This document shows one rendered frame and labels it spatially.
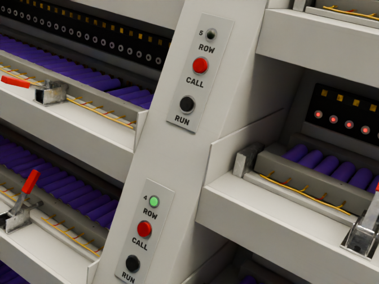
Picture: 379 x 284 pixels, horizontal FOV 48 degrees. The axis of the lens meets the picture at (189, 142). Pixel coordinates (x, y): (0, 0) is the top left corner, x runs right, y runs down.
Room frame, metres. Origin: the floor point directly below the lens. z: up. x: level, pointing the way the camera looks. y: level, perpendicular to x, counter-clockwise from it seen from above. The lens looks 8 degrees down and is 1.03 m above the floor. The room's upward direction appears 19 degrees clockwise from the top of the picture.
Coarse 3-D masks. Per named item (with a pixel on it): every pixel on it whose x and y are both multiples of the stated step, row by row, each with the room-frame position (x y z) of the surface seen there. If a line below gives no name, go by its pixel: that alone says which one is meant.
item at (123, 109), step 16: (0, 64) 0.68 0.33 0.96; (16, 64) 0.66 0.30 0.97; (32, 64) 0.66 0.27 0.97; (64, 80) 0.61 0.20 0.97; (80, 96) 0.59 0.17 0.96; (96, 96) 0.58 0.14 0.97; (112, 96) 0.58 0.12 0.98; (96, 112) 0.56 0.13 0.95; (112, 112) 0.56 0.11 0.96; (128, 112) 0.55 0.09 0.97
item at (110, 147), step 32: (32, 32) 0.84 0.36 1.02; (128, 64) 0.72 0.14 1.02; (0, 96) 0.60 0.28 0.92; (32, 96) 0.59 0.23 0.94; (32, 128) 0.57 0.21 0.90; (64, 128) 0.54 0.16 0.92; (96, 128) 0.53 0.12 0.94; (128, 128) 0.54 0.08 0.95; (96, 160) 0.51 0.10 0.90; (128, 160) 0.49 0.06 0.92
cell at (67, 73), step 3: (78, 69) 0.69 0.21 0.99; (81, 69) 0.69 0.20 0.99; (84, 69) 0.69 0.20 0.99; (87, 69) 0.70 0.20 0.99; (90, 69) 0.70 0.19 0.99; (60, 72) 0.66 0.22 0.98; (63, 72) 0.66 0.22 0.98; (66, 72) 0.66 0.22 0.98; (69, 72) 0.67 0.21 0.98; (72, 72) 0.67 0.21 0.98; (75, 72) 0.67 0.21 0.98; (78, 72) 0.68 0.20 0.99; (81, 72) 0.68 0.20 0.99; (84, 72) 0.69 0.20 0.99; (87, 72) 0.69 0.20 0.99; (63, 75) 0.65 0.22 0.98; (66, 75) 0.66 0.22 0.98; (69, 75) 0.66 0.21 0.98; (72, 75) 0.67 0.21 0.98
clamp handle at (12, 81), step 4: (4, 76) 0.52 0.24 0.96; (4, 80) 0.51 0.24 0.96; (8, 80) 0.51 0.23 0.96; (12, 80) 0.52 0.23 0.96; (16, 80) 0.52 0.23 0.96; (20, 80) 0.53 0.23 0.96; (8, 84) 0.52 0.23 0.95; (12, 84) 0.52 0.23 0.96; (16, 84) 0.52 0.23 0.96; (20, 84) 0.53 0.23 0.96; (24, 84) 0.53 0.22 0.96; (28, 84) 0.54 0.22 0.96; (32, 84) 0.55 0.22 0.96; (48, 84) 0.57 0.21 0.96; (36, 88) 0.55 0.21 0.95; (40, 88) 0.56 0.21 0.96; (44, 88) 0.56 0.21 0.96; (48, 88) 0.57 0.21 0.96
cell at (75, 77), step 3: (90, 72) 0.68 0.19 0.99; (93, 72) 0.69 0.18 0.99; (96, 72) 0.69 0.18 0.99; (99, 72) 0.69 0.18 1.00; (75, 75) 0.65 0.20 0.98; (78, 75) 0.66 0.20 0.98; (81, 75) 0.66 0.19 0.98; (84, 75) 0.67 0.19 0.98; (87, 75) 0.67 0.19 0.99; (90, 75) 0.68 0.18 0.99; (93, 75) 0.68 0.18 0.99; (96, 75) 0.69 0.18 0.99; (99, 75) 0.69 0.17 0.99; (72, 78) 0.64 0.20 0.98; (75, 78) 0.65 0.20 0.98; (78, 78) 0.65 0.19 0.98; (81, 78) 0.66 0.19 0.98
